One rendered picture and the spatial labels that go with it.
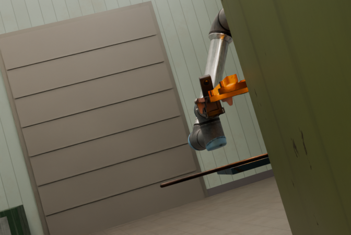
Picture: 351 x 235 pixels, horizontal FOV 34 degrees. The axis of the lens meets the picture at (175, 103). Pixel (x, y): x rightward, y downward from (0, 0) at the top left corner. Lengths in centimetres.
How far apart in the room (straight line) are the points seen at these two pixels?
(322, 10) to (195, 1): 929
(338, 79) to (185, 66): 895
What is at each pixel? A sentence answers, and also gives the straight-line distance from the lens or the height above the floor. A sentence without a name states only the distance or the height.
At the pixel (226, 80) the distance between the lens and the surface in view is 179.
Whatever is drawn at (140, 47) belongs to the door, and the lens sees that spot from 926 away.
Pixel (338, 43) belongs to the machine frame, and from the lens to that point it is 41.
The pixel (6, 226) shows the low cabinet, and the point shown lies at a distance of 728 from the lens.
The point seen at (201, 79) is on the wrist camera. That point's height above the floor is 100.
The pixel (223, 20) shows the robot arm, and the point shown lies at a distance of 264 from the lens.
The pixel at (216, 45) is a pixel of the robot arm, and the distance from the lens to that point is 267.
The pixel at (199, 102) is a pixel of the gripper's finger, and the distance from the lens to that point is 218.
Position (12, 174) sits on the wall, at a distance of 896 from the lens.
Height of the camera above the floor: 73
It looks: 5 degrees up
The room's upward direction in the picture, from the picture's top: 16 degrees counter-clockwise
